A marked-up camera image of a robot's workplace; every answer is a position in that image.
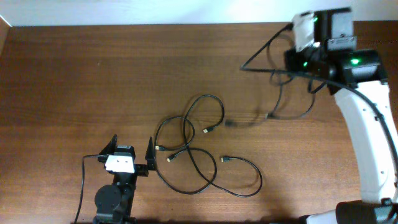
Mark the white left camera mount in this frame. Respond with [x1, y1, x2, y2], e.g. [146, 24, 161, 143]
[104, 155, 135, 174]

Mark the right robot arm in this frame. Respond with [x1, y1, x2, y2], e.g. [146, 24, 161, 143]
[284, 7, 397, 223]

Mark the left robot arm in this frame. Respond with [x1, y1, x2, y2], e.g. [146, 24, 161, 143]
[93, 135, 155, 224]

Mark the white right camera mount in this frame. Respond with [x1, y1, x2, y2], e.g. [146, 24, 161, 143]
[292, 11, 320, 52]

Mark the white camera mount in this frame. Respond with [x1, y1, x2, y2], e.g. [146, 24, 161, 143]
[292, 11, 320, 52]
[104, 155, 135, 174]

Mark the right camera cable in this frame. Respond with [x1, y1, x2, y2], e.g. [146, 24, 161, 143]
[239, 22, 398, 187]

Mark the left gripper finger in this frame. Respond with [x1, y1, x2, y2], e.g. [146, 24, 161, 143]
[99, 134, 118, 156]
[145, 137, 155, 170]

